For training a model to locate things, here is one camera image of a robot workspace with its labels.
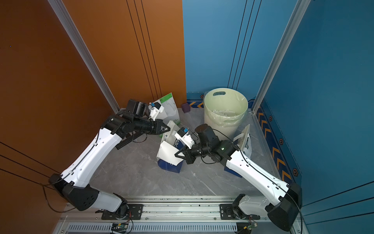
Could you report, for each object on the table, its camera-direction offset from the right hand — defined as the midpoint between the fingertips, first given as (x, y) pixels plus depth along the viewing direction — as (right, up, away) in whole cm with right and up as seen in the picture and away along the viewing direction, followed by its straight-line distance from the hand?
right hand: (177, 154), depth 66 cm
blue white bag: (-4, +8, +3) cm, 9 cm away
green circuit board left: (-30, -38, +6) cm, 48 cm away
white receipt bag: (-5, 0, -1) cm, 5 cm away
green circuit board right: (+33, -36, +3) cm, 49 cm away
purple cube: (+2, +26, +51) cm, 58 cm away
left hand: (-4, +12, +3) cm, 13 cm away
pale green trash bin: (+29, +25, +34) cm, 51 cm away
